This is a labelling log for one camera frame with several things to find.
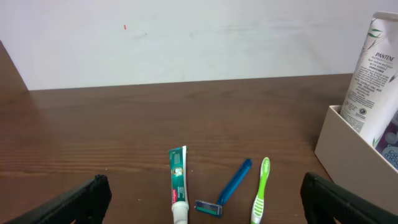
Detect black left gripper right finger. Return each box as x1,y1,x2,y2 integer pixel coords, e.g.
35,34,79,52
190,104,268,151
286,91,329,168
300,172,397,224

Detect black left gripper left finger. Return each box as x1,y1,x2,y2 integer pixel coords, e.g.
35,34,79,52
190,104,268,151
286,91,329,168
7,174,112,224

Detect green white toothbrush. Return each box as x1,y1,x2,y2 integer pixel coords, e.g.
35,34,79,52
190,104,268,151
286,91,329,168
251,157,271,224

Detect dark blue spray bottle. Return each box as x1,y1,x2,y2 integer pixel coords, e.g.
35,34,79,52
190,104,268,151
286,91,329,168
376,113,398,169

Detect green toothpaste tube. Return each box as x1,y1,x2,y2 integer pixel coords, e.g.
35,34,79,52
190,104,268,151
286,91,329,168
169,146,190,224

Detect blue disposable razor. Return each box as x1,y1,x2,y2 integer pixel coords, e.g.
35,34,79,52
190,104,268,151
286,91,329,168
195,159,252,218

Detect white shampoo tube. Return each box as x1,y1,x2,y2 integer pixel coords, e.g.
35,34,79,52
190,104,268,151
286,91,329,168
340,11,397,147

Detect white box with red bottom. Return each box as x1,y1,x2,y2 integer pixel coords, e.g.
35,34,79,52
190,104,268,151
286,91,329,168
315,105,397,215

